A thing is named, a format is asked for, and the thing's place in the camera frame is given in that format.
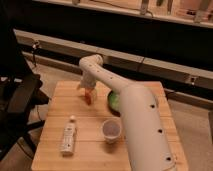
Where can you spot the green bowl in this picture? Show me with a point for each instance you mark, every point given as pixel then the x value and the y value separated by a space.
pixel 113 103

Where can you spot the red orange pepper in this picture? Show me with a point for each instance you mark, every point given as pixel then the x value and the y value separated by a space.
pixel 88 98

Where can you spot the black office chair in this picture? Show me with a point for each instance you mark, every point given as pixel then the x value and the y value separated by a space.
pixel 19 93

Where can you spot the white plastic bottle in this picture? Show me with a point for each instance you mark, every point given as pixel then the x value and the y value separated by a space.
pixel 68 139

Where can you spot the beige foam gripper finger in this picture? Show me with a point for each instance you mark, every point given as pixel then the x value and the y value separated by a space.
pixel 93 96

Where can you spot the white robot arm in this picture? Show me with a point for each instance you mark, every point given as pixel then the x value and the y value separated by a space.
pixel 146 141

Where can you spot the white paper cup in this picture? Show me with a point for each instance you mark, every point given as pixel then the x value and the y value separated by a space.
pixel 111 131

